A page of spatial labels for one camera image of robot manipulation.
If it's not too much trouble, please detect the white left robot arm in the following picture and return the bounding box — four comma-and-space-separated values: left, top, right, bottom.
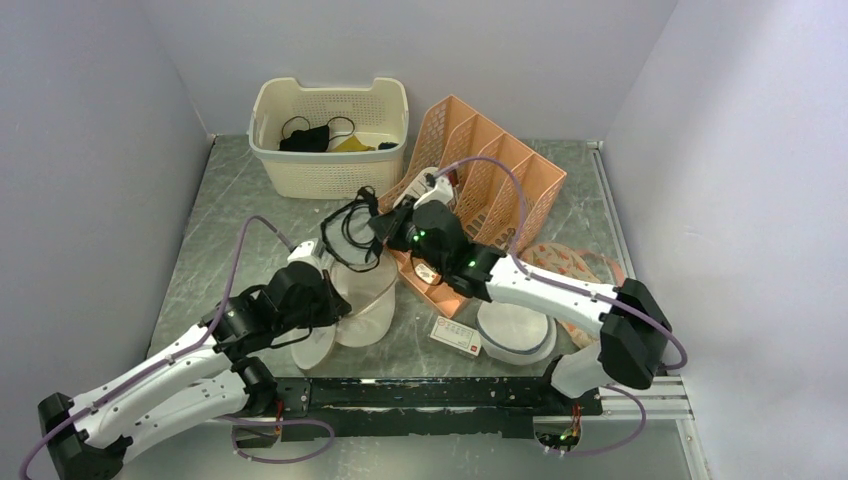
38, 261, 352, 479

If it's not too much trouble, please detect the orange patterned fabric bag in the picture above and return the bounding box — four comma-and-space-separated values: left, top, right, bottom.
519, 242, 627, 351

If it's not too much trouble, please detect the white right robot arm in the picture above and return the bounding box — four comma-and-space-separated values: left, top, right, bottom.
368, 201, 671, 414

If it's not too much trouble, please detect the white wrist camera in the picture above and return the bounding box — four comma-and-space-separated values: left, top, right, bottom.
287, 238, 334, 271
414, 174, 456, 209

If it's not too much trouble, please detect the white mesh laundry bag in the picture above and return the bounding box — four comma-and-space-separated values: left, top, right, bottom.
291, 252, 398, 371

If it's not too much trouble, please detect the white red card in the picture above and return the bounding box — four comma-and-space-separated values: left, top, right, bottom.
429, 316, 482, 357

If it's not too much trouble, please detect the peach plastic desk organizer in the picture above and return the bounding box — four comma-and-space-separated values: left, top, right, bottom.
351, 94, 568, 319

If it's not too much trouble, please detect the black white bra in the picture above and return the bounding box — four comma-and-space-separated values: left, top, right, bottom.
319, 186, 383, 273

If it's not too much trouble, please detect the black face mask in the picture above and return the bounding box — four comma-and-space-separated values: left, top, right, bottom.
278, 115, 356, 153

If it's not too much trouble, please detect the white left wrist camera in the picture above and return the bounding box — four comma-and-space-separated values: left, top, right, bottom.
287, 238, 334, 271

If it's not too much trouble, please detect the cream plastic laundry basket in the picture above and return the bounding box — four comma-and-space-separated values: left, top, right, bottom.
248, 77, 409, 199

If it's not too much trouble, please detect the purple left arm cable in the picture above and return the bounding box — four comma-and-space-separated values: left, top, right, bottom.
18, 215, 337, 480

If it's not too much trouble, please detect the yellow cloth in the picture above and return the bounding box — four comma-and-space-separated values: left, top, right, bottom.
331, 135, 376, 153

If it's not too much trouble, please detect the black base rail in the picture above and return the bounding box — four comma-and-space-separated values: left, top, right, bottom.
245, 376, 603, 441

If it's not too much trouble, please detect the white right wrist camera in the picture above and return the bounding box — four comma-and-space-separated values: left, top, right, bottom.
414, 174, 456, 209

